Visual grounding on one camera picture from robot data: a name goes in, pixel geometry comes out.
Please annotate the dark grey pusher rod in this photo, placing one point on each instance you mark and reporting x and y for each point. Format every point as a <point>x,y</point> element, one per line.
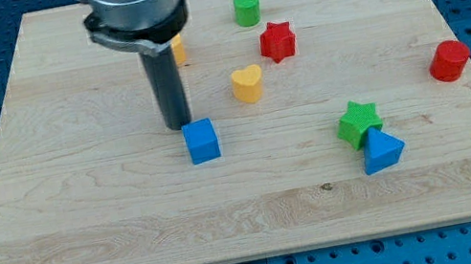
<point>163,75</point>

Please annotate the yellow heart block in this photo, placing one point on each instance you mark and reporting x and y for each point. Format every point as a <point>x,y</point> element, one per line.
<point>247,83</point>

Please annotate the light wooden board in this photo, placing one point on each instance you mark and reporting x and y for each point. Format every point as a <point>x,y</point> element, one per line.
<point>89,174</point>

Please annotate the blue triangle block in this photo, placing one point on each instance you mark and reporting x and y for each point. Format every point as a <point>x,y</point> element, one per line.
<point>381,151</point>

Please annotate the red star block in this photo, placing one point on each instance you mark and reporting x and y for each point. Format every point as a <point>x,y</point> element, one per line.
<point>277,41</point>

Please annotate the green cylinder block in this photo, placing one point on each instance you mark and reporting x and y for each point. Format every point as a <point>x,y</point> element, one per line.
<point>247,12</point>

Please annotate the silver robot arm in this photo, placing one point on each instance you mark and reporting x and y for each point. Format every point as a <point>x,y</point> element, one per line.
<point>146,27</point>

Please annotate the blue cube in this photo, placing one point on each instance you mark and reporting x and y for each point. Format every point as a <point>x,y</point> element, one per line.
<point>201,141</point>

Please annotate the yellow block behind rod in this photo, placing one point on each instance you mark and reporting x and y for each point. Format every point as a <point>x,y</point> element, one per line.
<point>178,49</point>

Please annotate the green star block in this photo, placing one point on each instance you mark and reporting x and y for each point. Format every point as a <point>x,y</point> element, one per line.
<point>356,122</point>

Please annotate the red cylinder block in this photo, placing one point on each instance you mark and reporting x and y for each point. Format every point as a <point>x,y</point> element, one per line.
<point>449,60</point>

